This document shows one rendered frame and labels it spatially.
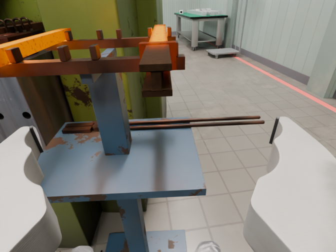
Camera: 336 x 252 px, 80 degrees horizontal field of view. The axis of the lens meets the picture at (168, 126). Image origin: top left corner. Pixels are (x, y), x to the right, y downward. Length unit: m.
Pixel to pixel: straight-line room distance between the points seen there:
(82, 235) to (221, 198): 0.80
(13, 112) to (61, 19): 0.34
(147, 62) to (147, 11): 1.01
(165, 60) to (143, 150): 0.36
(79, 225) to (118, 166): 0.65
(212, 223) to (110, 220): 0.58
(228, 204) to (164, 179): 0.94
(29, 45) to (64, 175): 0.27
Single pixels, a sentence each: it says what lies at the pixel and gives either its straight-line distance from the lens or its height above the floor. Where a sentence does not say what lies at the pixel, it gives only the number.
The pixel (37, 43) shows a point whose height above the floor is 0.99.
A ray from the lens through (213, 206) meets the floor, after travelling 1.33.
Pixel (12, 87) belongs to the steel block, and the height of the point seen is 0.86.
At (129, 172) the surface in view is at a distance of 0.47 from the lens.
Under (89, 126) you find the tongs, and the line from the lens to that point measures 0.65.
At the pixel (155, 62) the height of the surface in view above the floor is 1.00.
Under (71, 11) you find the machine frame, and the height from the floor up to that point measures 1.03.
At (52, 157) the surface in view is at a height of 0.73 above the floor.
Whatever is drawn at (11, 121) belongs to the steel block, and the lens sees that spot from 0.80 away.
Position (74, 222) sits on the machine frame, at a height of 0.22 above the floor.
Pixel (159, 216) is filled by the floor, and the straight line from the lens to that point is 1.28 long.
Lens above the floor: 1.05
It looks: 31 degrees down
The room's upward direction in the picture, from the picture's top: 2 degrees counter-clockwise
